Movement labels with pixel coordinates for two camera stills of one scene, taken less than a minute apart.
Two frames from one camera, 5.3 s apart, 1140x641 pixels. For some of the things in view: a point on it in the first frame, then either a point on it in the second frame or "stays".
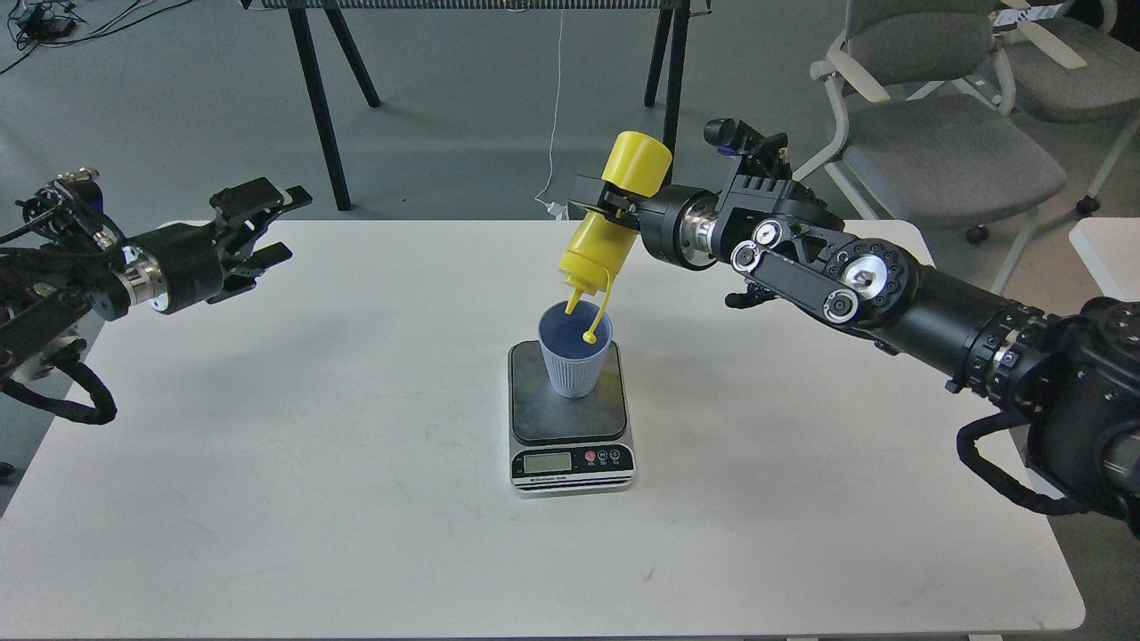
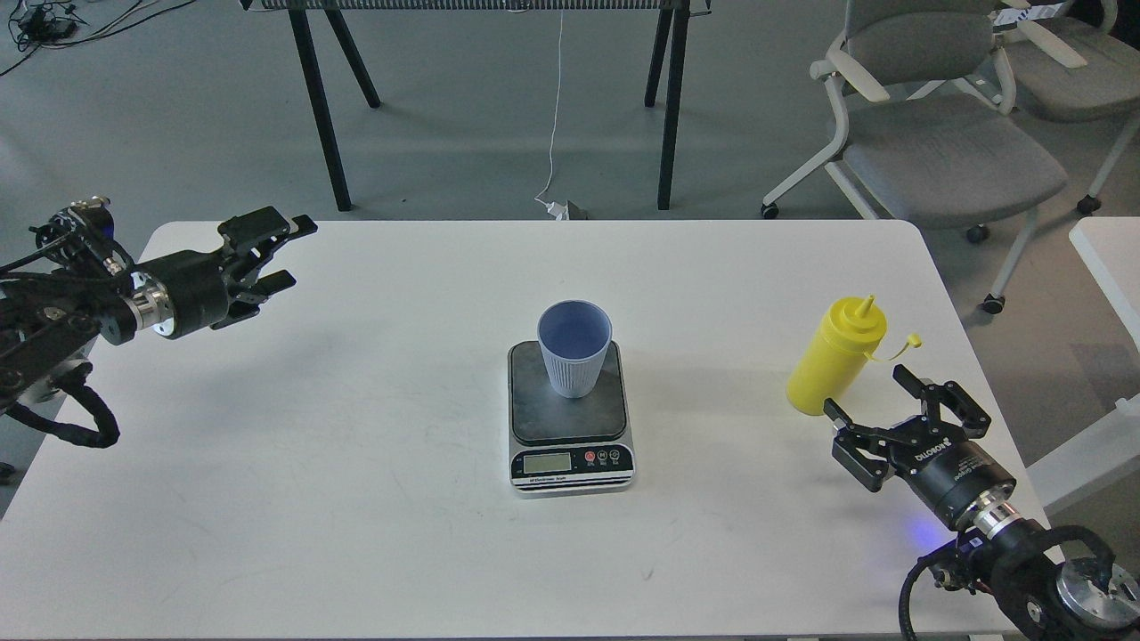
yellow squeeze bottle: [598, 245] to [831, 361]
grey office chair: [926, 95] stays
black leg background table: [680, 12] stays
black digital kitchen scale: [563, 446] stays
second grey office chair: [1069, 68] stays
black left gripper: [174, 266] to [180, 294]
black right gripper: [677, 224] to [946, 467]
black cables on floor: [44, 23] stays
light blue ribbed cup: [574, 366] stays
